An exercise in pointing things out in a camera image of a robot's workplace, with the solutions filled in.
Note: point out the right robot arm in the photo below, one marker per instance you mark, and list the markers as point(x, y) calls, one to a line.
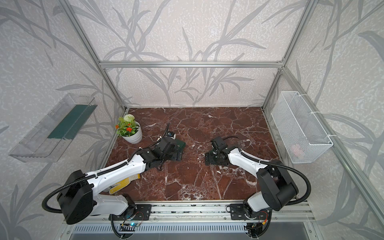
point(277, 187)

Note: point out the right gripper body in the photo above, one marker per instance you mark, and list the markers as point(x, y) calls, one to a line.
point(213, 158)

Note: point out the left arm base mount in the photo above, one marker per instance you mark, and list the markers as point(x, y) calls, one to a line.
point(139, 212)

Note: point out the white wire mesh basket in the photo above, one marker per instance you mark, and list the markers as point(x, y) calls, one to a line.
point(298, 124)

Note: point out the yellow paper tag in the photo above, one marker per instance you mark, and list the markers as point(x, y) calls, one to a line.
point(122, 184)

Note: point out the potted flower plant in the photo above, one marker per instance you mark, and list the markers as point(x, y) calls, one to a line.
point(129, 129)

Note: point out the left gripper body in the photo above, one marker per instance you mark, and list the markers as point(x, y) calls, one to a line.
point(173, 155)

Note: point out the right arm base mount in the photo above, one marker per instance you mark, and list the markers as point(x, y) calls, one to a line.
point(240, 212)

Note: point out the clear plastic wall tray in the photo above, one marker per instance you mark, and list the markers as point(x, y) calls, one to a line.
point(49, 139)

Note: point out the pink object in basket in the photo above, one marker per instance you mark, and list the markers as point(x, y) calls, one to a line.
point(297, 151)

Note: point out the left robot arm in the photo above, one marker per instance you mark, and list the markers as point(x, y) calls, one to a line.
point(81, 196)

